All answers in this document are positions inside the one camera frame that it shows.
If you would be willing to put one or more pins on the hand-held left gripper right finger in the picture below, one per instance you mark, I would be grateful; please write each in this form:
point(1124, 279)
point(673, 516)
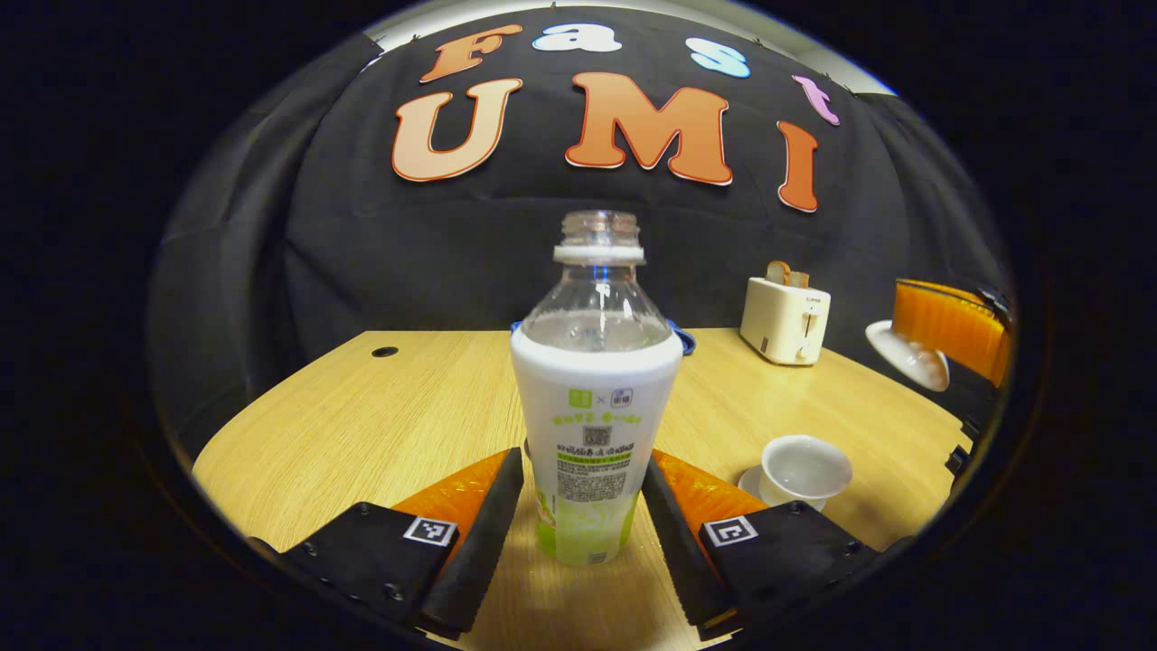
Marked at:
point(673, 533)

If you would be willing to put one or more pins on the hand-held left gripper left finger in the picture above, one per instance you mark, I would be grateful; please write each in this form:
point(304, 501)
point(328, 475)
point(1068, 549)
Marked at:
point(484, 533)

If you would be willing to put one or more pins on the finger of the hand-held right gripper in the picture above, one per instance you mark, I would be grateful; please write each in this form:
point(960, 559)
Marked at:
point(949, 330)

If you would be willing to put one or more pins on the white teacup lid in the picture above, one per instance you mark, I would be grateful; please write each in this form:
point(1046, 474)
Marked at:
point(908, 357)

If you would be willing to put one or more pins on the white teacup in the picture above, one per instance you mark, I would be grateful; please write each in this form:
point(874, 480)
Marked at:
point(804, 470)

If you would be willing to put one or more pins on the clear water bottle white label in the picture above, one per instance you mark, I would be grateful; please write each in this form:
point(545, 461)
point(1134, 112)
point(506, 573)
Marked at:
point(597, 407)

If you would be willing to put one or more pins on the white saucer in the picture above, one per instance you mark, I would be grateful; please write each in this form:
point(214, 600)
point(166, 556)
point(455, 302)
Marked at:
point(750, 484)

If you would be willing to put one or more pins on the toast slice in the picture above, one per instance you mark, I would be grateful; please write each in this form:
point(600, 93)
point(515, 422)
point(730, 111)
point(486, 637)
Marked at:
point(777, 273)
point(800, 280)

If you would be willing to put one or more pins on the cream toaster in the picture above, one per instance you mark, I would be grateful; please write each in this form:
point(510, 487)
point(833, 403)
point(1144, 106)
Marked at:
point(782, 321)

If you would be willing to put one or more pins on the blue towel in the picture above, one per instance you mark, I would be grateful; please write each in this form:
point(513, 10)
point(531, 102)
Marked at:
point(682, 339)

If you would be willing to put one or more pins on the black backdrop cloth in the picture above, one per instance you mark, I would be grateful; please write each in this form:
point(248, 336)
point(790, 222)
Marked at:
point(407, 262)

